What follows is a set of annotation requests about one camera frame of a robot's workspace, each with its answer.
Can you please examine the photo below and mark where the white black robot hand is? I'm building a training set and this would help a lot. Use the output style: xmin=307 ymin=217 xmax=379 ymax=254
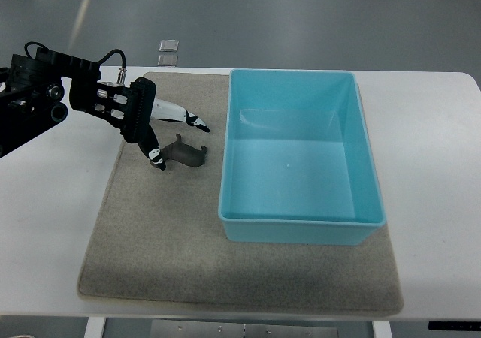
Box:
xmin=123 ymin=77 xmax=210 ymax=171

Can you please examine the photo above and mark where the brown hippo toy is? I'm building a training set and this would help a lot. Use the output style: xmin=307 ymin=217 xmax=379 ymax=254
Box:
xmin=161 ymin=134 xmax=207 ymax=167

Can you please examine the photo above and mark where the blue plastic box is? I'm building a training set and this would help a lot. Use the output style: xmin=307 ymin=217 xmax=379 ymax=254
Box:
xmin=219 ymin=69 xmax=386 ymax=246

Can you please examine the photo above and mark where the lower floor socket plate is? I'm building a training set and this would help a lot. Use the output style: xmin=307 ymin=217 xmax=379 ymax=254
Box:
xmin=157 ymin=54 xmax=178 ymax=67

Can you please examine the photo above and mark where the grey felt mat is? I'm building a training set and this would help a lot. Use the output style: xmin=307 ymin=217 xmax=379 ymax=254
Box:
xmin=77 ymin=73 xmax=404 ymax=316

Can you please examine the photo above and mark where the black table control panel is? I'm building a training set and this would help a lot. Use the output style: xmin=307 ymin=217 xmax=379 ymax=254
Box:
xmin=428 ymin=321 xmax=481 ymax=332

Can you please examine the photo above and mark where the metal table frame bar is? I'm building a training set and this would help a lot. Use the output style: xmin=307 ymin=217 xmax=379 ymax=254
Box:
xmin=150 ymin=319 xmax=339 ymax=338

